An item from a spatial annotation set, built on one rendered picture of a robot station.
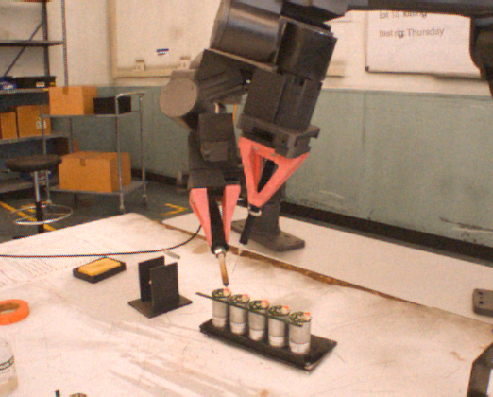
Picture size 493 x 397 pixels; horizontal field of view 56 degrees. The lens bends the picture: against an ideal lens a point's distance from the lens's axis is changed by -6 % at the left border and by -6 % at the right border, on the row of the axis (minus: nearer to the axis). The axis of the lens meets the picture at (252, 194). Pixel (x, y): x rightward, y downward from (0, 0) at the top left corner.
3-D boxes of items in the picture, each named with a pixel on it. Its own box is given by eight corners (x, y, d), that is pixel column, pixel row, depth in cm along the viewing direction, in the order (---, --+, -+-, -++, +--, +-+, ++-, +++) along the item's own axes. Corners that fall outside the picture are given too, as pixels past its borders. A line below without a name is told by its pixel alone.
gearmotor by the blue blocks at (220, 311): (220, 321, 63) (219, 286, 62) (235, 327, 62) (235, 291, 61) (209, 329, 61) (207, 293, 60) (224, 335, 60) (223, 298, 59)
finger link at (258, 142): (219, 197, 55) (243, 117, 52) (245, 185, 62) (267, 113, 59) (274, 221, 53) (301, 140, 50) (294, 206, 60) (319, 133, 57)
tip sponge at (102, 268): (106, 263, 86) (105, 254, 86) (127, 269, 83) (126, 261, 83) (73, 276, 80) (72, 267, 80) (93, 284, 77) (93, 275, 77)
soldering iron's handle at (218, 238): (228, 255, 68) (217, 198, 77) (229, 242, 66) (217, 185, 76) (211, 256, 67) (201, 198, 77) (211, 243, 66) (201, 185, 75)
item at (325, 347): (199, 336, 62) (198, 329, 61) (232, 316, 67) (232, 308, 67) (309, 377, 53) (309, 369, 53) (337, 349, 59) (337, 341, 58)
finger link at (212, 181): (246, 238, 65) (239, 171, 68) (192, 242, 64) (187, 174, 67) (239, 247, 72) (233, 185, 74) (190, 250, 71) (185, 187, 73)
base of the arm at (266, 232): (278, 212, 90) (308, 206, 94) (224, 191, 106) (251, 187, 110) (278, 253, 92) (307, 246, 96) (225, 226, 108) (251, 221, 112)
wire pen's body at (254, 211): (246, 247, 58) (277, 162, 54) (234, 241, 58) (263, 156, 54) (251, 243, 59) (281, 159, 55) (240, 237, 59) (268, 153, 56)
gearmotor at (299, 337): (295, 347, 57) (297, 309, 56) (313, 353, 56) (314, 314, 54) (284, 356, 55) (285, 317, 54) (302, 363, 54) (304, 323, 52)
